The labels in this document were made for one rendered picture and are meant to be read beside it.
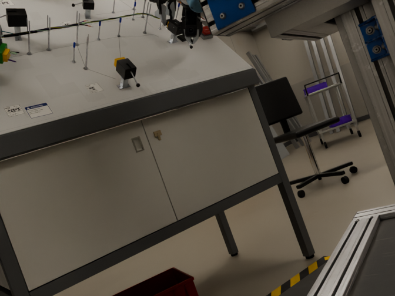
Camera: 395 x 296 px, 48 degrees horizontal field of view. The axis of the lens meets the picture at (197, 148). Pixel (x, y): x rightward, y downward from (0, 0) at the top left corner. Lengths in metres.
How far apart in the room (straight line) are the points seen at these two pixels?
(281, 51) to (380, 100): 8.03
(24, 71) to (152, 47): 0.53
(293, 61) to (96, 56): 7.41
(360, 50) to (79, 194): 0.95
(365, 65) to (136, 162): 0.87
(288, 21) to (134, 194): 0.85
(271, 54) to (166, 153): 7.59
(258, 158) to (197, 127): 0.32
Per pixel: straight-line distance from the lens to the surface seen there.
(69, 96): 1.58
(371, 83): 1.06
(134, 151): 1.58
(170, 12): 1.97
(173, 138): 1.67
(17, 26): 1.80
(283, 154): 6.74
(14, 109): 1.52
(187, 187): 1.66
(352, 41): 1.07
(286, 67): 9.03
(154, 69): 1.77
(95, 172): 1.52
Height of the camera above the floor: 0.64
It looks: level
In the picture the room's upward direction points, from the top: 20 degrees counter-clockwise
